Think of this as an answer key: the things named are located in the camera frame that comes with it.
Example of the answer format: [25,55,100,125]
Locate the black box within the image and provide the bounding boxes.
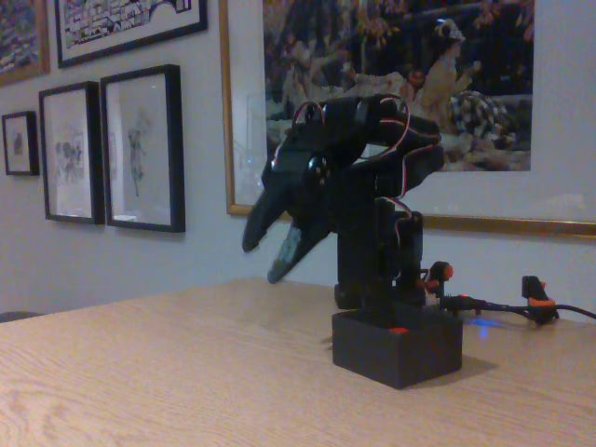
[331,305,464,390]

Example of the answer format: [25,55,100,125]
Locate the black framed figure drawing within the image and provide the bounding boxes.
[100,63,187,234]

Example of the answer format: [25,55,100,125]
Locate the motor controller board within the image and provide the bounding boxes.
[421,288,469,312]

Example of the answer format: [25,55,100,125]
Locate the black orange table clamp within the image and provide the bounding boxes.
[521,275,561,325]
[421,260,455,299]

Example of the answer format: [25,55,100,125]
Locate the black framed sketch drawing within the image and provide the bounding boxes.
[38,80,107,225]

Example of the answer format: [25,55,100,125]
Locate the black framed cityscape print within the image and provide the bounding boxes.
[54,0,210,70]

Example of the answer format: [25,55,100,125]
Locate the small black framed picture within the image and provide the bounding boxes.
[1,110,41,177]

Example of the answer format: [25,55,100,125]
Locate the large gold framed painting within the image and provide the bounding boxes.
[218,0,596,239]

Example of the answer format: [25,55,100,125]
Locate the wooden framed colourful picture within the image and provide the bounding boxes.
[0,0,51,88]

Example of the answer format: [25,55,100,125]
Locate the red white servo cable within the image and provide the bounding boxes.
[356,94,416,227]

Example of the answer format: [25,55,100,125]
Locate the black power cable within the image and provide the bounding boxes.
[441,295,596,322]

